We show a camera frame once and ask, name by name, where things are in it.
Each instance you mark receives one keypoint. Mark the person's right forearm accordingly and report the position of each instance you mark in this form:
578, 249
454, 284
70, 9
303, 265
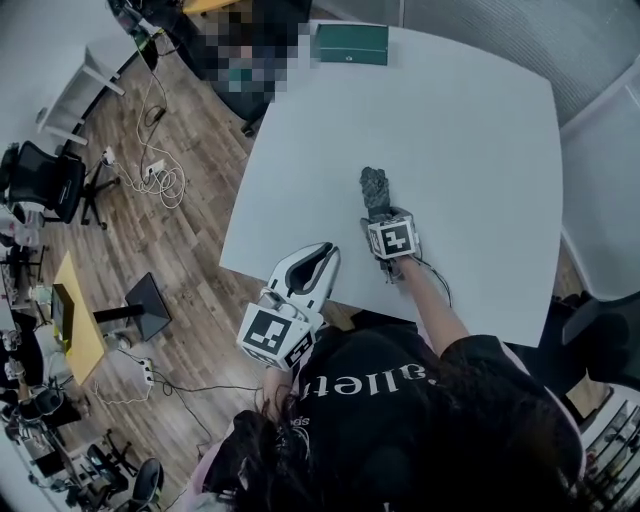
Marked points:
430, 305

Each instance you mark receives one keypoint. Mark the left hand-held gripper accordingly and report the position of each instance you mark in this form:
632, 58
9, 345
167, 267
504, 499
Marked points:
270, 332

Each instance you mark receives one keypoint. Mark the white desk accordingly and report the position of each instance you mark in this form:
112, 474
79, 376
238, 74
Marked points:
100, 60

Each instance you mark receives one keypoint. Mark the person's black shirt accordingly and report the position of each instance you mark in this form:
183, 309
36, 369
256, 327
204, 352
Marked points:
370, 360

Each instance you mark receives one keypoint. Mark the person's left forearm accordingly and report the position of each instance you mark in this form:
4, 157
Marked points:
275, 387

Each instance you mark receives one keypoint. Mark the green box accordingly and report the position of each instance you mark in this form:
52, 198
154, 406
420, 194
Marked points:
350, 42

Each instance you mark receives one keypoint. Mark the white shelf cabinet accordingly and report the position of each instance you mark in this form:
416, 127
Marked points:
617, 440

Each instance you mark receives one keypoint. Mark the black monitor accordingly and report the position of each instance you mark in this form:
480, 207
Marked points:
62, 310

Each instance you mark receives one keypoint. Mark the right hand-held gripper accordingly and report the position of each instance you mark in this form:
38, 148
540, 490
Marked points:
392, 237

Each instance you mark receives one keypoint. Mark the white table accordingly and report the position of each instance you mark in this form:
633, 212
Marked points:
450, 150

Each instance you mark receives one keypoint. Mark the yellow wooden desk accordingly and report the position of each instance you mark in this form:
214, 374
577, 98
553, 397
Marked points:
82, 325
205, 6

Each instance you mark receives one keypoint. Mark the black power adapter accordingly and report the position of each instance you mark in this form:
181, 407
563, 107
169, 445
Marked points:
159, 114

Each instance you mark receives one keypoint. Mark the white power strip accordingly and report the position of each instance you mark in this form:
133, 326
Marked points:
156, 166
146, 370

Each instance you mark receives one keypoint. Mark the black square stand base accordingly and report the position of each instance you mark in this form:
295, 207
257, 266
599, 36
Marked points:
150, 305

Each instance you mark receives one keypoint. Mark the plaid folding umbrella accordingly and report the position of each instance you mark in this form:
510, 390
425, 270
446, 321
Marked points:
375, 187

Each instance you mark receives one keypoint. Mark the white power adapter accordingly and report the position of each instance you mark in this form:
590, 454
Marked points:
107, 156

